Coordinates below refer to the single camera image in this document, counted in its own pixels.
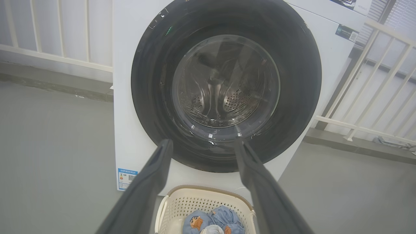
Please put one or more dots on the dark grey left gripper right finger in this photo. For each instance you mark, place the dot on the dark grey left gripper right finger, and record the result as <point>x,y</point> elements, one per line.
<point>269,201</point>

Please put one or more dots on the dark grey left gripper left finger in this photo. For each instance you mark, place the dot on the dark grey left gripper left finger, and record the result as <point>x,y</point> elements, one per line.
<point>143,195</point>

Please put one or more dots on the blue cartoon print clothes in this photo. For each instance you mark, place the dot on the blue cartoon print clothes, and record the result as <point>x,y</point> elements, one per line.
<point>227,216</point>

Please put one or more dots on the white cloth garment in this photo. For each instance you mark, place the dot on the white cloth garment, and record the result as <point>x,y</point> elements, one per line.
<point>212,230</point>

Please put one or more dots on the black-rimmed glass washing machine door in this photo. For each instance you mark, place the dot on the black-rimmed glass washing machine door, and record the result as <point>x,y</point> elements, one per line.
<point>152,97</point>

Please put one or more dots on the cream perforated laundry basket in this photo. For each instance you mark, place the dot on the cream perforated laundry basket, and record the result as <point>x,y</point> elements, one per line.
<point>182,203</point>

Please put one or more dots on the white front-load washing machine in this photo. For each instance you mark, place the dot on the white front-load washing machine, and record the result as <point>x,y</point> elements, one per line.
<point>130,97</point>

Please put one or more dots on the blue energy label sticker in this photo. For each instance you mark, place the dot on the blue energy label sticker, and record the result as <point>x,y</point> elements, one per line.
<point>125,178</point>

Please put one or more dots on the white metal railing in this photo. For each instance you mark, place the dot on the white metal railing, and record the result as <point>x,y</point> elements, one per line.
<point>48,56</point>
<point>390,33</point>

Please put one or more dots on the dark QR code sticker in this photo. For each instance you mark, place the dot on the dark QR code sticker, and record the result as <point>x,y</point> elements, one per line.
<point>346,32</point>

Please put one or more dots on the grey window blinds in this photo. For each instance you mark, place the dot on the grey window blinds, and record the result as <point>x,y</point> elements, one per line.
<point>403,16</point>

